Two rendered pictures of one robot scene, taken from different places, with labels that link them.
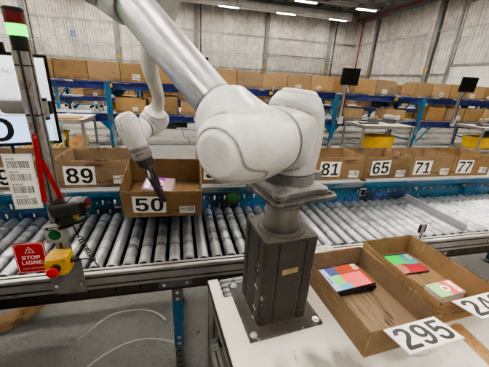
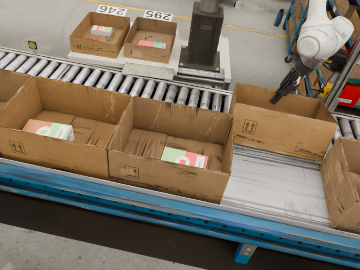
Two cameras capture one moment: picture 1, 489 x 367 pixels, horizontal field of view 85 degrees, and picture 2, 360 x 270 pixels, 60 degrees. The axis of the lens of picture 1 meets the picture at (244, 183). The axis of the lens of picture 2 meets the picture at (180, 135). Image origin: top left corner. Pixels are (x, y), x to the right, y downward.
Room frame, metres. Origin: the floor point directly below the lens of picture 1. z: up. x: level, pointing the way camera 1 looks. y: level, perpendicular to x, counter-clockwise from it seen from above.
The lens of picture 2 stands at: (2.49, 0.39, 1.77)
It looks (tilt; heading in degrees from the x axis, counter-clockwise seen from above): 44 degrees down; 198
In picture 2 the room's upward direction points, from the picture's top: 9 degrees clockwise
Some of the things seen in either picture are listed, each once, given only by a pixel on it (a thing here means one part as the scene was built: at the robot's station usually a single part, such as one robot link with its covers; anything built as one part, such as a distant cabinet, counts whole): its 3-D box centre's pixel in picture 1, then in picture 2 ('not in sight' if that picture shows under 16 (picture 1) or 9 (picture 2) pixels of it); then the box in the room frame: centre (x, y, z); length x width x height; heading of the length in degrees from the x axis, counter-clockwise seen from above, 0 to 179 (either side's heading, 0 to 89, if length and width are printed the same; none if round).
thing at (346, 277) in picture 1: (344, 277); (150, 47); (0.88, -0.42, 0.79); 0.19 x 0.14 x 0.02; 110
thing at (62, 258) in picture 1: (70, 262); (322, 90); (0.82, 0.63, 0.84); 0.15 x 0.09 x 0.07; 104
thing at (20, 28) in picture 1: (15, 24); not in sight; (0.87, 0.68, 1.62); 0.05 x 0.05 x 0.06
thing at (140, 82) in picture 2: not in sight; (128, 106); (1.39, -0.28, 0.72); 0.52 x 0.05 x 0.05; 14
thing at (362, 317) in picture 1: (362, 291); (151, 38); (0.80, -0.46, 0.80); 0.38 x 0.28 x 0.10; 18
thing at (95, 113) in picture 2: not in sight; (69, 126); (1.85, -0.25, 0.96); 0.39 x 0.29 x 0.17; 104
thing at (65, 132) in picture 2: not in sight; (46, 139); (1.91, -0.31, 0.92); 0.16 x 0.11 x 0.07; 108
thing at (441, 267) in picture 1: (420, 272); (102, 34); (0.93, -0.75, 0.80); 0.38 x 0.28 x 0.10; 18
